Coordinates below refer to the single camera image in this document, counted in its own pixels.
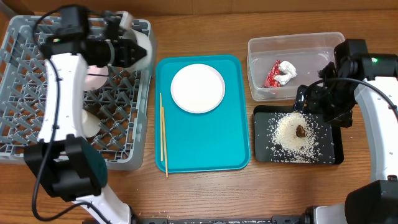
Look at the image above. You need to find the wooden chopstick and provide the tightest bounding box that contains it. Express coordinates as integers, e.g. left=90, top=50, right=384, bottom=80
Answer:
left=159, top=92, right=164, bottom=161
left=162, top=107, right=169, bottom=178

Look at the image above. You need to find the large white pink plate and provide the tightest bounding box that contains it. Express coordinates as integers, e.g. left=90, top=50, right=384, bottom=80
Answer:
left=170, top=63, right=226, bottom=114

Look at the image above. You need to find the grey bowl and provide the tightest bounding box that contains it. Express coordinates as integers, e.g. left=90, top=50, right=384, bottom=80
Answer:
left=123, top=29, right=153, bottom=72

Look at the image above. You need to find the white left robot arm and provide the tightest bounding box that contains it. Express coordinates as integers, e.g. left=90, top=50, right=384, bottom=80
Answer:
left=24, top=5, right=152, bottom=223

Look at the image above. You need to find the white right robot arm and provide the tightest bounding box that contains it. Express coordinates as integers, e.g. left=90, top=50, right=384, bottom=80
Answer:
left=293, top=39, right=397, bottom=224

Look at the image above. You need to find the grey dishwasher rack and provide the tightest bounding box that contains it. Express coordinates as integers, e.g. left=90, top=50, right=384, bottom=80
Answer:
left=1, top=16, right=154, bottom=170

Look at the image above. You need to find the black food waste tray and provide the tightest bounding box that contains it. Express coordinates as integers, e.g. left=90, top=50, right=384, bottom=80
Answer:
left=253, top=105, right=344, bottom=165

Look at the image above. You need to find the brown food chunk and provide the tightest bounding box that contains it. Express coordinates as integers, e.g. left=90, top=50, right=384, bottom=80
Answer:
left=295, top=125, right=306, bottom=138

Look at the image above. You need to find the crumpled white tissue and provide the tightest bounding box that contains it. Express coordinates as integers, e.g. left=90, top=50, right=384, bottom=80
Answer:
left=274, top=61, right=297, bottom=85

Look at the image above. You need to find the clear plastic bin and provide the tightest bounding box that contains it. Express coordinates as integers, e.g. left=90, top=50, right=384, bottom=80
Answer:
left=247, top=32, right=345, bottom=101

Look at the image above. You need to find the red wrapper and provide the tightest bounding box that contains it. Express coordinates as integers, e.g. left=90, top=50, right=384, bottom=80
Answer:
left=263, top=60, right=281, bottom=88

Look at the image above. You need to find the pile of rice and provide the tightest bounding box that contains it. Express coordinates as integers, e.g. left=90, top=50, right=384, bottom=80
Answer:
left=260, top=113, right=335, bottom=164

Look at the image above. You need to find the teal plastic tray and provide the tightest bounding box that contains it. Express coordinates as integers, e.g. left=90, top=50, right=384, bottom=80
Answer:
left=154, top=55, right=251, bottom=173

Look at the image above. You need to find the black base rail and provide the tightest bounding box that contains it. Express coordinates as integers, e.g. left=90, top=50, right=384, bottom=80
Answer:
left=132, top=213, right=315, bottom=224

